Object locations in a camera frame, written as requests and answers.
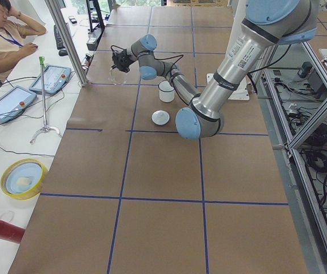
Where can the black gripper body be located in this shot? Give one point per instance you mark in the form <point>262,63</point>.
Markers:
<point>122,61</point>

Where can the clear plastic funnel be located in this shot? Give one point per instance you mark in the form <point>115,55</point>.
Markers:
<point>117,77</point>

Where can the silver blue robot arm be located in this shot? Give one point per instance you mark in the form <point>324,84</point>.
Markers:
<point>257,26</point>

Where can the white enamel mug blue rim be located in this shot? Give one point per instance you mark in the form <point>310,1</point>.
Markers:
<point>166,91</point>

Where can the black computer mouse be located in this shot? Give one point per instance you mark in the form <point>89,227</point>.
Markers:
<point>62,52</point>

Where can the black keyboard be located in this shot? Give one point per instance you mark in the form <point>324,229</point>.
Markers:
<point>58,39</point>

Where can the far teach pendant tablet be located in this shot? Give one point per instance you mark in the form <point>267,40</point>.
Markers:
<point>55,77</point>

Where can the teach pendant tablet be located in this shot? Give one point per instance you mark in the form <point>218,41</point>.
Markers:
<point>14,102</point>
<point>55,77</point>

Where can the white ceramic lid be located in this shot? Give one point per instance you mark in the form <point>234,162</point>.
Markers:
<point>160,117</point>

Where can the seated person beige shirt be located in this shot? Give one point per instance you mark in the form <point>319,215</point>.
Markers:
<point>15,26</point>

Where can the near teach pendant tablet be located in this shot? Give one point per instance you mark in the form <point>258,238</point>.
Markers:
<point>14,102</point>

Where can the blue plate in tape roll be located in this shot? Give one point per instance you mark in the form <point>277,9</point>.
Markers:
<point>23,178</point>

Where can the yellow tape roll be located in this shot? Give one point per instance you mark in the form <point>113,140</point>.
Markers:
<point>30,193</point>

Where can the red cardboard tube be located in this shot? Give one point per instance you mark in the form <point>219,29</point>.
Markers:
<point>10,232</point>

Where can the aluminium frame post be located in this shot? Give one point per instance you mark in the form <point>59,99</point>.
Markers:
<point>59,21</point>

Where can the metal grabber stick green handle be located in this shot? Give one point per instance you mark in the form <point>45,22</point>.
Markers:
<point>46,127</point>

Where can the aluminium frame rail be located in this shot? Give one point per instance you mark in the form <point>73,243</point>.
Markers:
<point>292,87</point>

